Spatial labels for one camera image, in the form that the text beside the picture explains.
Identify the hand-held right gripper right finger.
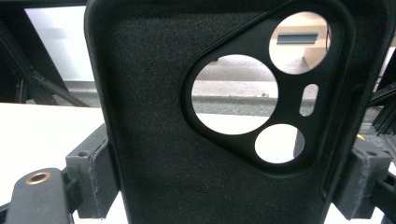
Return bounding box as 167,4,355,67
332,138,394,220

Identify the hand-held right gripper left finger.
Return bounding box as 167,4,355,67
65,123,121,219

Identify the black phone case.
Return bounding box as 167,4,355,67
83,0,396,224

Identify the black metal stand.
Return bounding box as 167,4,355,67
0,6,92,108

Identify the wooden desk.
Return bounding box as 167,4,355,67
268,12,332,76

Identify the black metal frame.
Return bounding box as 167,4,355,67
368,55,396,135

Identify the grey cable slot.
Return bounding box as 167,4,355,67
276,31,319,46

